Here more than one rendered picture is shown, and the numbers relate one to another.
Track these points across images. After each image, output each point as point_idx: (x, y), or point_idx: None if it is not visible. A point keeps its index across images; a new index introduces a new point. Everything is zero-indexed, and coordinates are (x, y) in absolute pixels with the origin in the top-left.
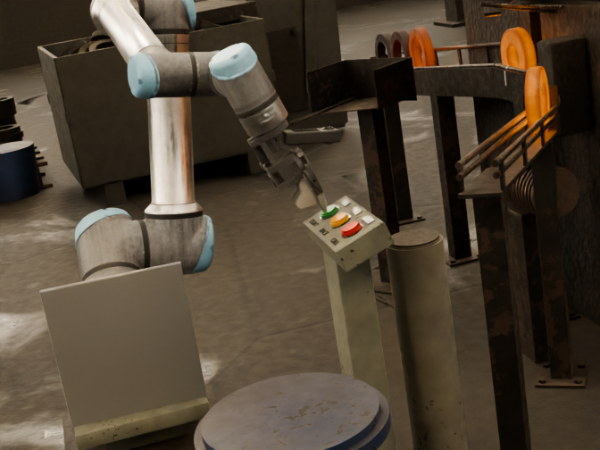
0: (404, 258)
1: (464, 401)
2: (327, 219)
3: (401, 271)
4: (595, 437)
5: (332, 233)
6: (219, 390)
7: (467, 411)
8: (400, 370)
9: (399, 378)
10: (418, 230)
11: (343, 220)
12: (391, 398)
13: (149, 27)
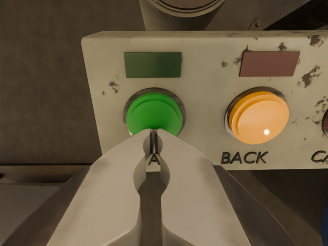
0: (221, 5)
1: (104, 8)
2: (182, 133)
3: (209, 20)
4: None
5: (283, 148)
6: (3, 158)
7: (118, 12)
8: (33, 30)
9: (45, 36)
10: None
11: (288, 116)
12: (74, 53)
13: None
